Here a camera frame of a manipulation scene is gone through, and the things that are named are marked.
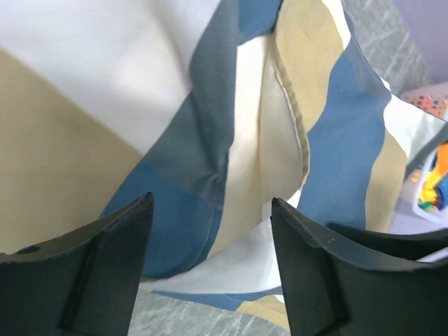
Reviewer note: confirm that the blue beige white pillowcase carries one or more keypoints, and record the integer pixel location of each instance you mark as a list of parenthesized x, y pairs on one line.
[(215, 108)]

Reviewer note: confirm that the white plastic basket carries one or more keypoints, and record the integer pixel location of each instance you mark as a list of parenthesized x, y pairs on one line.
[(432, 100)]

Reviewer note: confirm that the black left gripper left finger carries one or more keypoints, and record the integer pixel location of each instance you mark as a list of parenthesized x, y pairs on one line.
[(82, 283)]

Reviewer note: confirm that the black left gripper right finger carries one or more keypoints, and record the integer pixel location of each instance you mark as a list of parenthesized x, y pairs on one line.
[(334, 286)]

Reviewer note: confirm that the rainbow striped cloth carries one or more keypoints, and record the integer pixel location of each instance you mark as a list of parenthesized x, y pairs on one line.
[(433, 194)]

